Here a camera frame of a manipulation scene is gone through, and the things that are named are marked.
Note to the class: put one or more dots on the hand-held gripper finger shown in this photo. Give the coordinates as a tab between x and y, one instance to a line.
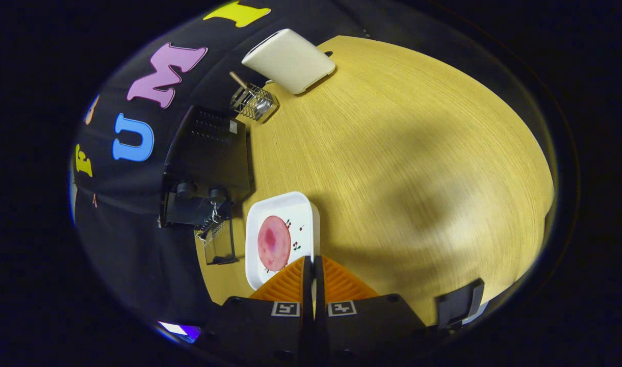
319	290
307	290

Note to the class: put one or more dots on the pink ham slice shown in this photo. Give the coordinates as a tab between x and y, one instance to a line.
274	243

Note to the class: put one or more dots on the white square plate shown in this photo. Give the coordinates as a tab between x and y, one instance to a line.
303	214

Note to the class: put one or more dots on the black toaster oven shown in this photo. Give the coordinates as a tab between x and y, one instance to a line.
209	153

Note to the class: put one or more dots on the wooden stick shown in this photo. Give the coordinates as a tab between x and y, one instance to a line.
238	80

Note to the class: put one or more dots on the white countertop appliance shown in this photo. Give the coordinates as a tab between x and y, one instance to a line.
290	58

